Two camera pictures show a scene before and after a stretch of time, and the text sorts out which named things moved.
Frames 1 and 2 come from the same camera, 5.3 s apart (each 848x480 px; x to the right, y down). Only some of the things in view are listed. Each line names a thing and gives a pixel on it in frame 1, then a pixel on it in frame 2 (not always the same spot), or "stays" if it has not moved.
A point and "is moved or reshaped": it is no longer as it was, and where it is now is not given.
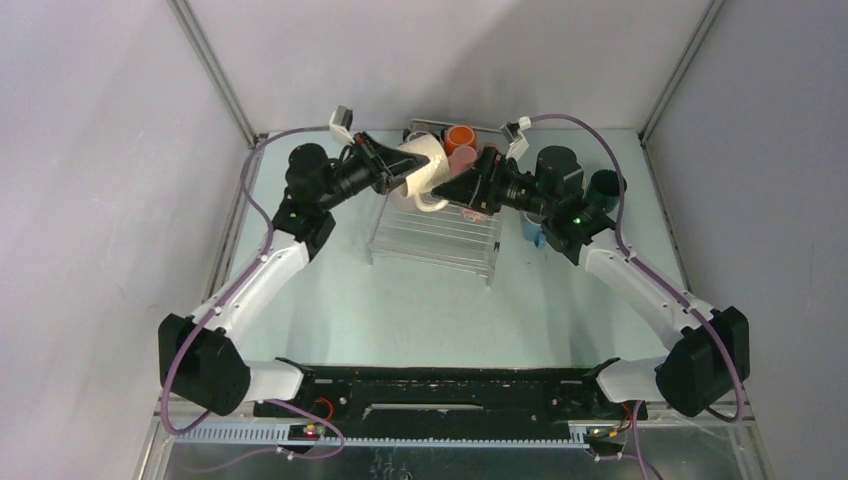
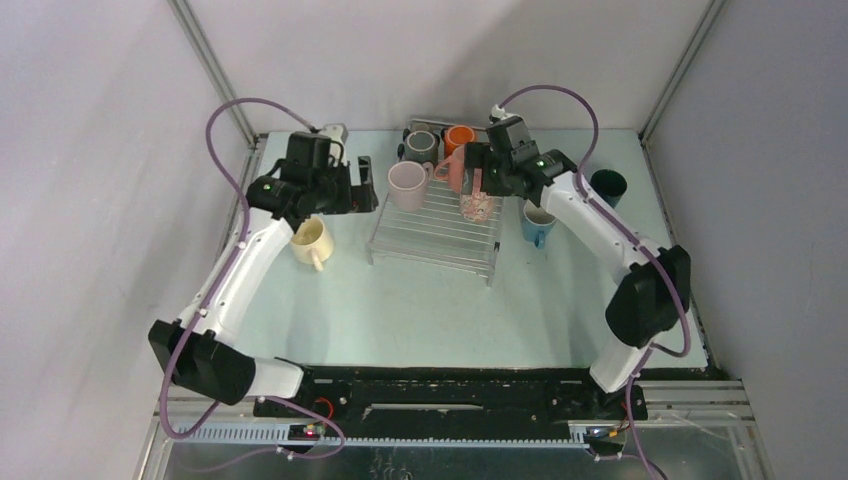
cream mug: [433, 175] is moved or reshaped
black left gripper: [380, 162] → [355, 199]
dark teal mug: [604, 189] stays
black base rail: [448, 396] stays
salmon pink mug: [462, 159] stays
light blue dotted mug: [532, 228] stays
